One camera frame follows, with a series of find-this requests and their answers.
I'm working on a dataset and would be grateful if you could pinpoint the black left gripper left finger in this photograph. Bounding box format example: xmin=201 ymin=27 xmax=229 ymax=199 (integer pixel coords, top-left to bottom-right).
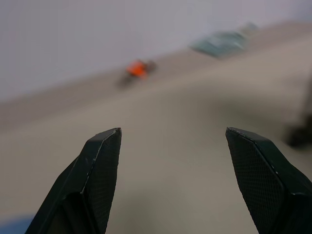
xmin=25 ymin=127 xmax=122 ymax=234

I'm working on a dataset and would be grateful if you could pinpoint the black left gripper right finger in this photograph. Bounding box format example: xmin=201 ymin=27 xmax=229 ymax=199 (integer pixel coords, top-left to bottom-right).
xmin=225 ymin=126 xmax=312 ymax=234

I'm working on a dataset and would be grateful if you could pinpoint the dark blurred object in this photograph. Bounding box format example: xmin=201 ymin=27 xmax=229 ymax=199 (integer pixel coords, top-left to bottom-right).
xmin=285 ymin=70 xmax=312 ymax=147

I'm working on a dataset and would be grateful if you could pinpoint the orange and black object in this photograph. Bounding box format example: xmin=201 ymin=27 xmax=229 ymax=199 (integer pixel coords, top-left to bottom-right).
xmin=117 ymin=58 xmax=158 ymax=86

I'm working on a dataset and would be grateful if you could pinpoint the teal green flat object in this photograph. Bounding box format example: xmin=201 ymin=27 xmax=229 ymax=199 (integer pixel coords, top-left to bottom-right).
xmin=189 ymin=21 xmax=259 ymax=59

